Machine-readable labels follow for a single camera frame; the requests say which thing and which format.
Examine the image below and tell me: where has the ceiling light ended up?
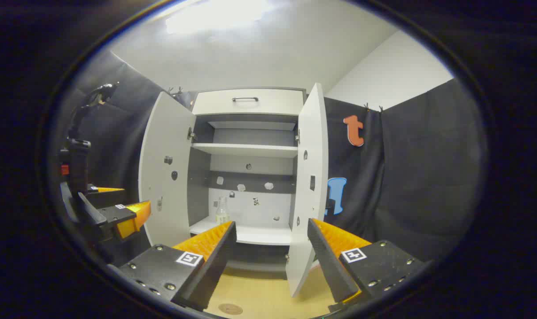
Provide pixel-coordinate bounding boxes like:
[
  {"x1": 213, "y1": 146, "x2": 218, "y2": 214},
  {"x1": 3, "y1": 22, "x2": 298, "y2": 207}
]
[{"x1": 166, "y1": 0, "x2": 273, "y2": 35}]

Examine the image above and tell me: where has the white and grey cabinet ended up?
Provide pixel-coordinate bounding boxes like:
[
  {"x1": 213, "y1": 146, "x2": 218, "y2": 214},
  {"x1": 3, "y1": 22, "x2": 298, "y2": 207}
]
[{"x1": 187, "y1": 87, "x2": 307, "y2": 273}]

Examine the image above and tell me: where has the white cabinet shelf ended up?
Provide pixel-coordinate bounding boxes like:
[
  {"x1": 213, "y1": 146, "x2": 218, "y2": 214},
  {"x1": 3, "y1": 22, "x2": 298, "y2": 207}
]
[
  {"x1": 191, "y1": 143, "x2": 298, "y2": 158},
  {"x1": 190, "y1": 216, "x2": 292, "y2": 245}
]

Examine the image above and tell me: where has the white door with camera sticker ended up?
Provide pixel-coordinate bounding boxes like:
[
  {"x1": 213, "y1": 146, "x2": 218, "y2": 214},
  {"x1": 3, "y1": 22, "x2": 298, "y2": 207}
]
[{"x1": 139, "y1": 92, "x2": 197, "y2": 248}]

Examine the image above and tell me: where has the white door with round sticker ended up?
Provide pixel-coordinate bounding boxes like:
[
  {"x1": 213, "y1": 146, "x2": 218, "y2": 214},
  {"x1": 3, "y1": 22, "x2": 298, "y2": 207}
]
[{"x1": 285, "y1": 83, "x2": 329, "y2": 298}]

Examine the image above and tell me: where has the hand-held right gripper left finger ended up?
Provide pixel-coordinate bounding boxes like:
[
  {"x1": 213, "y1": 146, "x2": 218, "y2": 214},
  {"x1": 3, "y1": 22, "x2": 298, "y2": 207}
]
[{"x1": 107, "y1": 221, "x2": 237, "y2": 312}]

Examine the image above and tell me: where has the black cable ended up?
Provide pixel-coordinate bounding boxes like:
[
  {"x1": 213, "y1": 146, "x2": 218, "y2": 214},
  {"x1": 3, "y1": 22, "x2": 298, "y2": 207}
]
[{"x1": 68, "y1": 82, "x2": 119, "y2": 140}]

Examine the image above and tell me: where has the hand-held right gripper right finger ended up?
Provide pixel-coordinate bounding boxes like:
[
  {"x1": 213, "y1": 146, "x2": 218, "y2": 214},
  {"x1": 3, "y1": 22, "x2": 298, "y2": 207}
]
[{"x1": 307, "y1": 218, "x2": 433, "y2": 313}]

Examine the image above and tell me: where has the white cabinet drawer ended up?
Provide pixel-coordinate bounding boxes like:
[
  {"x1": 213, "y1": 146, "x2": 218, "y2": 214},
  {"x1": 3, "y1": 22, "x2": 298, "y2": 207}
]
[{"x1": 192, "y1": 89, "x2": 305, "y2": 117}]

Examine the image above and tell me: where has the clear glass bottle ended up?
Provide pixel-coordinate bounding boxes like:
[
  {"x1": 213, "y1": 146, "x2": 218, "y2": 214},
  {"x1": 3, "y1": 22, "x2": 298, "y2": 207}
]
[{"x1": 215, "y1": 196, "x2": 230, "y2": 225}]

